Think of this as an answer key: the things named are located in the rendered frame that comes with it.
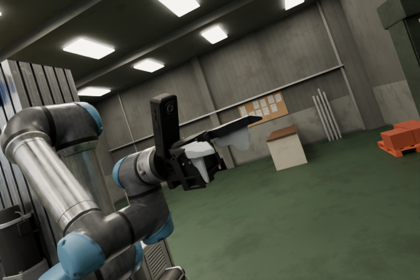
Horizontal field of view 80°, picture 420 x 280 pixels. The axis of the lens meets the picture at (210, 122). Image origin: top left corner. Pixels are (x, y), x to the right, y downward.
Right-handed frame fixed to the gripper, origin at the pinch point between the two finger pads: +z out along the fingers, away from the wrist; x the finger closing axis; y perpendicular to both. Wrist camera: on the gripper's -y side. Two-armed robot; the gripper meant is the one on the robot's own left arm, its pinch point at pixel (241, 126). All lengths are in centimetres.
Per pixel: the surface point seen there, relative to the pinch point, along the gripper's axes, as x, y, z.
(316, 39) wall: -978, -74, -193
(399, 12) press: -341, -17, 30
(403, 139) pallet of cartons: -537, 200, -24
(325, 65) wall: -963, 27, -196
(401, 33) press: -345, 6, 25
